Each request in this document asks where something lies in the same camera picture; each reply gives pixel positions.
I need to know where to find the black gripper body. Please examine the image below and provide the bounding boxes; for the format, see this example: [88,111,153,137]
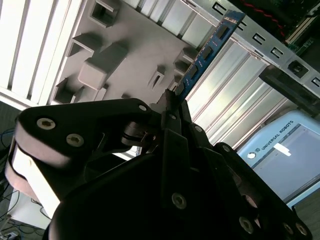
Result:
[42,152,251,240]

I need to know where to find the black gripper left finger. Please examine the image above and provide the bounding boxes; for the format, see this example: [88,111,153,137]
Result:
[13,88,197,220]

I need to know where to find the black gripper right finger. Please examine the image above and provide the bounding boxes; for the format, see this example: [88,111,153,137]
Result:
[180,99,313,240]

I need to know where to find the blue RAM stick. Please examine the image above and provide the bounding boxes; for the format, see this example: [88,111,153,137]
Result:
[176,9,246,101]

